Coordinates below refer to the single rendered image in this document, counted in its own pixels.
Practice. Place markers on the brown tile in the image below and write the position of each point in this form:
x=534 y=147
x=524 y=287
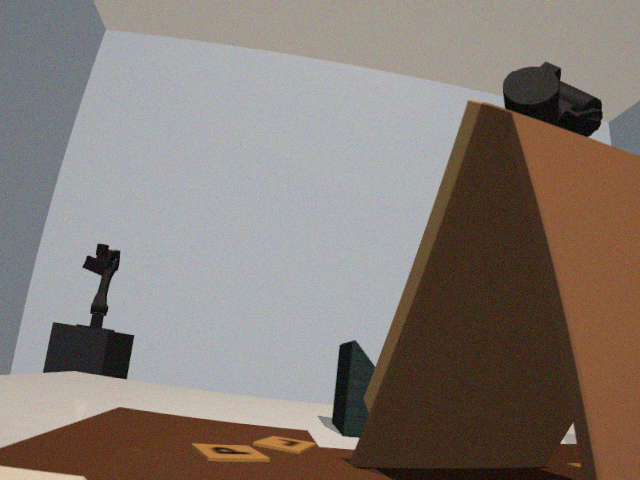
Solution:
x=229 y=453
x=284 y=444

